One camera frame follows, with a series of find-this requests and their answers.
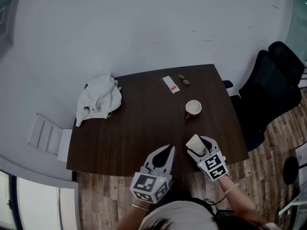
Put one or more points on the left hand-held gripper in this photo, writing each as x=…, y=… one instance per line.
x=144, y=183

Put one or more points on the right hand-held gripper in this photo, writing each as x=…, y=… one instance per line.
x=213, y=166

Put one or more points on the person's right forearm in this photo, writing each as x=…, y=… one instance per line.
x=239, y=200

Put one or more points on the person's left forearm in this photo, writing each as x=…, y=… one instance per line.
x=132, y=217

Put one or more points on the dark table with white legs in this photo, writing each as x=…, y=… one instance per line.
x=144, y=128

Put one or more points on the brown cup with white inside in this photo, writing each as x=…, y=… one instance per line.
x=193, y=106

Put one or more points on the person's grey shirt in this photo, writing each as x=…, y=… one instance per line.
x=177, y=217

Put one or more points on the small grey round stone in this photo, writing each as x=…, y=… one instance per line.
x=181, y=76
x=186, y=82

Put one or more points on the white packet with red label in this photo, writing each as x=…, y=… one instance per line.
x=170, y=84

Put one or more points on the black office chair with headrest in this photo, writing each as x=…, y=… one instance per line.
x=268, y=92

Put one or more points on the black floor fan stand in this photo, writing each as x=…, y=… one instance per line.
x=290, y=170

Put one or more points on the crumpled white cloth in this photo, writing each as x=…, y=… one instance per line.
x=98, y=99

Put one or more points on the white box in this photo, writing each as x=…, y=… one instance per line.
x=65, y=145

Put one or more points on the window with white blinds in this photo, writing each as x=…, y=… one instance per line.
x=38, y=205

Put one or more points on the frosted glass partition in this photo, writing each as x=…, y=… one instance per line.
x=298, y=27

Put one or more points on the grey panelled door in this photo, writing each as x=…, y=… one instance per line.
x=7, y=15

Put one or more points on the white frame desk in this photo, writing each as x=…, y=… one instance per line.
x=293, y=205

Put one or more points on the white slatted wall panel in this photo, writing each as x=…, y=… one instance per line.
x=45, y=134

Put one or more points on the white wall plate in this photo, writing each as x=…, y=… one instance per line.
x=276, y=3

